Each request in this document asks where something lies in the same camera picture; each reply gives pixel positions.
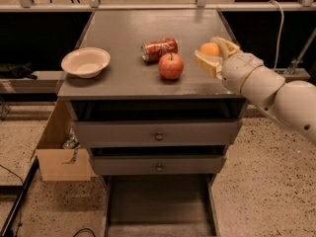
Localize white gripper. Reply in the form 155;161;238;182
195;37;264;95

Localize small orange fruit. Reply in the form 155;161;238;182
199;42;220;56

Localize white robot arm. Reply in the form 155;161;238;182
195;37;316;143

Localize grey top drawer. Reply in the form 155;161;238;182
72;119;242;148

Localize grey wooden drawer cabinet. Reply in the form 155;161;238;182
56;9;261;237

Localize grey middle drawer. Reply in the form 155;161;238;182
90;155;226;176

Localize grey open bottom drawer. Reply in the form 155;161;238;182
102;174;221;237

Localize red apple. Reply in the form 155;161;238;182
158;53;184;80

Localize red soda can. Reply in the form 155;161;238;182
141;38;178;62

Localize white paper bowl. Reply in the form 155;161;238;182
61;47;111;78

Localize brown cardboard box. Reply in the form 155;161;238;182
35;101;95;182

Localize black object on ledge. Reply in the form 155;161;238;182
0;63;38;80

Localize white cable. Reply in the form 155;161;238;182
268;0;285;71

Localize black floor cable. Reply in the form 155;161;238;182
0;163;25;237

